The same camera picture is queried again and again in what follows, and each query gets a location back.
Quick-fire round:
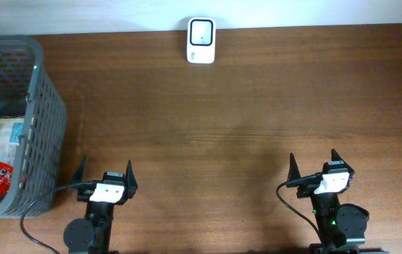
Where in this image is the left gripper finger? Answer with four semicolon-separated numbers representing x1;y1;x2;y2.
126;160;138;189
70;155;87;188

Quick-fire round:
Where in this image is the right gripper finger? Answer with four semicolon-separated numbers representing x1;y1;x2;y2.
331;148;345;163
287;153;300;181

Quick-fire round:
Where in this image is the large yellow wipes bag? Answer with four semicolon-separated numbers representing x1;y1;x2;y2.
0;117;24;166

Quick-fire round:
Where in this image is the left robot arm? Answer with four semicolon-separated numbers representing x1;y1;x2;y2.
63;157;138;254

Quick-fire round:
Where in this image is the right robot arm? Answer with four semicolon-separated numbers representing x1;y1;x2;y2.
281;149;385;253

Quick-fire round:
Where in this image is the white barcode scanner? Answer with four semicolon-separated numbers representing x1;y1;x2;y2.
186;17;217;64

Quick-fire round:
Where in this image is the grey plastic basket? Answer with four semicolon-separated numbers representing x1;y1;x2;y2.
0;35;68;219

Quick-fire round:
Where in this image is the left camera cable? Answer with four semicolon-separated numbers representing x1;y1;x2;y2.
19;181;98;254

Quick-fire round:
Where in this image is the camera cable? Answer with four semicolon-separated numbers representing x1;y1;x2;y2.
275;174;329;254
19;181;98;254

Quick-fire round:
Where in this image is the right camera cable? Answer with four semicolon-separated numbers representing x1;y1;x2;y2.
275;174;329;254

